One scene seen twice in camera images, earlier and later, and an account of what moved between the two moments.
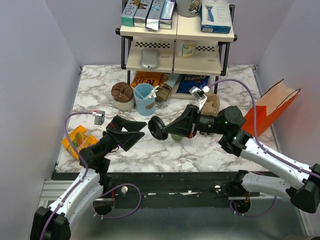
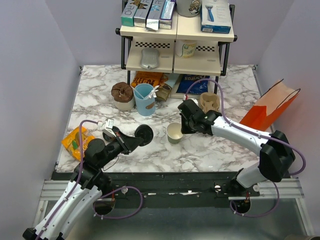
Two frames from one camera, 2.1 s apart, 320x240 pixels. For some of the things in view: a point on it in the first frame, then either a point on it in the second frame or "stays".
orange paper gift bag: (270, 107) stays
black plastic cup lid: (155, 125) to (144, 131)
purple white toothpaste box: (165, 19) stays
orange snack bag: (152, 77) stays
